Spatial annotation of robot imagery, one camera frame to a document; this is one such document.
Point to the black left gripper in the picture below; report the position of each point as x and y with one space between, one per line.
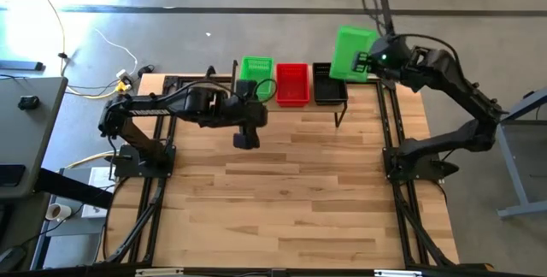
248 113

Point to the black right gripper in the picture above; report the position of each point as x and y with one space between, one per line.
393 54

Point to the green plastic basket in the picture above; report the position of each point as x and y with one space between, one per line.
346 54
255 69

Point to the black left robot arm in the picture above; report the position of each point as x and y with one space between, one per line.
149 112

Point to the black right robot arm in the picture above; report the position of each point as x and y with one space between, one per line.
461 84

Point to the wooden shelf with black legs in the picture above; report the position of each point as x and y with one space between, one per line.
329 109

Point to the black power plug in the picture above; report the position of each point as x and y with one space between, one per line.
145 70

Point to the white power adapter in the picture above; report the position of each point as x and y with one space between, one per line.
124 74

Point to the grey metal side table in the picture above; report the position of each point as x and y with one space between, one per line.
511 166

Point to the white paper sheet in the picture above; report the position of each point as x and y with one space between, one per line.
101 176

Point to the black desk beam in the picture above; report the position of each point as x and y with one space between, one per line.
72 187

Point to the small black device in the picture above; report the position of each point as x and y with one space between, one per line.
28 102

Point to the grey desk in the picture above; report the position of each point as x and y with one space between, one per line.
25 131

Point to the black flat power strip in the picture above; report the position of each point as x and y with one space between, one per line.
21 66

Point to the black phone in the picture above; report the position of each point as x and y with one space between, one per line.
10 175

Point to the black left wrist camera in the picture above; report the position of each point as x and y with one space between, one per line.
246 140

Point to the black aluminium table frame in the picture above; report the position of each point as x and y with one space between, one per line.
325 274

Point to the silver metal bracket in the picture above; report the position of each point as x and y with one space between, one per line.
397 273
158 272

